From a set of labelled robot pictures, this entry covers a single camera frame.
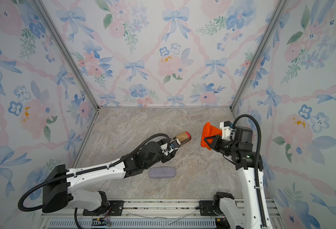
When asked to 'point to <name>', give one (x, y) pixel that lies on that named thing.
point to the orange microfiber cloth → (209, 130)
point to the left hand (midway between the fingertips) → (173, 142)
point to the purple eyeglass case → (162, 172)
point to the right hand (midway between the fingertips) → (206, 139)
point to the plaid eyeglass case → (183, 137)
